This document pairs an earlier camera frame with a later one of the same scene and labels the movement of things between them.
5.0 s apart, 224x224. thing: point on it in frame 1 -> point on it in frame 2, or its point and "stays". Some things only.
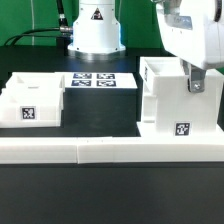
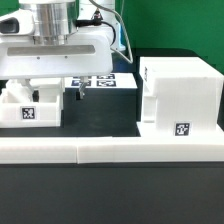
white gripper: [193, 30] -> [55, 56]
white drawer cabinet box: [170, 109] stays
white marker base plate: [98, 80] stays
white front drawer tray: [31, 107] stays
